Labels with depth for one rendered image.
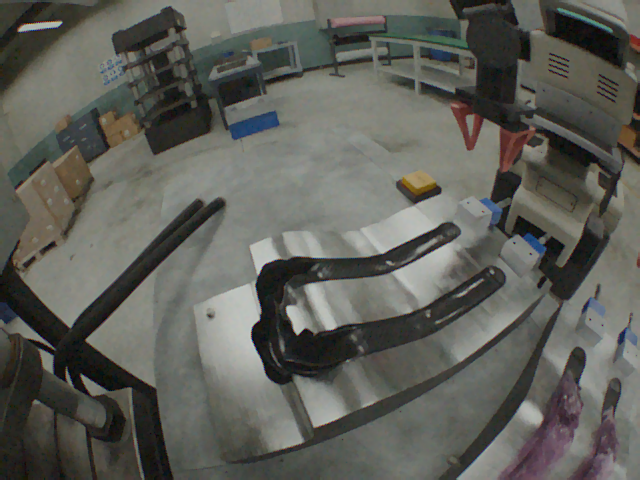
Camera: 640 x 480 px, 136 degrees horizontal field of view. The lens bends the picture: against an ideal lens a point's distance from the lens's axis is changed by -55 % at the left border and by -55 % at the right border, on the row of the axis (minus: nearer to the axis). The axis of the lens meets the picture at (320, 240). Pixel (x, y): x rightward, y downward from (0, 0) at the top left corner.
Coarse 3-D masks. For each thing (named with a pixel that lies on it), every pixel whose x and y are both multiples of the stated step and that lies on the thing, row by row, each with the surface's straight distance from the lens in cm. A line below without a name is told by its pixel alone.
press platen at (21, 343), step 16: (16, 336) 47; (16, 352) 45; (32, 352) 46; (16, 368) 44; (32, 368) 45; (0, 384) 48; (16, 384) 44; (32, 384) 45; (0, 400) 49; (16, 400) 46; (32, 400) 46; (0, 416) 48; (16, 416) 47; (0, 432) 48; (16, 432) 48; (0, 448) 50; (16, 448) 50; (0, 464) 50; (16, 464) 51
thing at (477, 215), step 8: (464, 200) 48; (472, 200) 49; (480, 200) 52; (488, 200) 53; (504, 200) 56; (464, 208) 47; (472, 208) 47; (480, 208) 48; (488, 208) 51; (496, 208) 51; (464, 216) 48; (472, 216) 46; (480, 216) 46; (488, 216) 47; (496, 216) 51; (472, 224) 47; (480, 224) 47; (488, 224) 49
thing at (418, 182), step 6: (408, 174) 68; (414, 174) 68; (420, 174) 68; (426, 174) 69; (402, 180) 68; (408, 180) 66; (414, 180) 66; (420, 180) 66; (426, 180) 66; (432, 180) 67; (408, 186) 66; (414, 186) 64; (420, 186) 64; (426, 186) 65; (432, 186) 67; (414, 192) 65; (420, 192) 65
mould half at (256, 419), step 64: (448, 192) 54; (256, 256) 39; (320, 256) 38; (448, 256) 43; (256, 320) 42; (320, 320) 30; (512, 320) 39; (256, 384) 38; (320, 384) 28; (384, 384) 28; (256, 448) 36
